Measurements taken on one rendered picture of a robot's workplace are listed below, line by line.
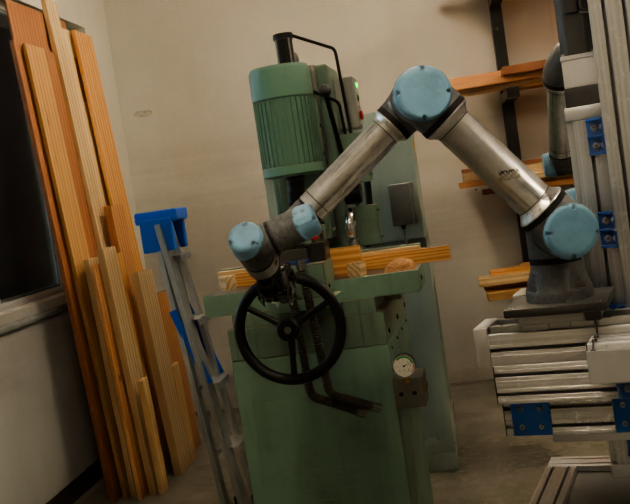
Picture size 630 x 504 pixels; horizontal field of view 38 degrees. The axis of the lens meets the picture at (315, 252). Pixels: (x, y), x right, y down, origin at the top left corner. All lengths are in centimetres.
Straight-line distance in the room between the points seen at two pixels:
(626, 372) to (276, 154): 113
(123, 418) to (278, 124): 172
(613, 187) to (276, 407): 106
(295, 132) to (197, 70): 264
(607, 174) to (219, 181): 311
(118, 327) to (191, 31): 196
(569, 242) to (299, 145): 91
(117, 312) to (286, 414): 147
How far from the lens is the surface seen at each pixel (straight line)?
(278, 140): 258
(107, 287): 388
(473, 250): 500
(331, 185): 208
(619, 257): 235
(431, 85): 194
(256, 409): 260
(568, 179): 451
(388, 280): 247
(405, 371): 244
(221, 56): 515
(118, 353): 392
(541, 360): 216
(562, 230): 198
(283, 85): 259
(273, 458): 262
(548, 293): 213
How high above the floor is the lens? 114
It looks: 4 degrees down
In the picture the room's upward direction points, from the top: 8 degrees counter-clockwise
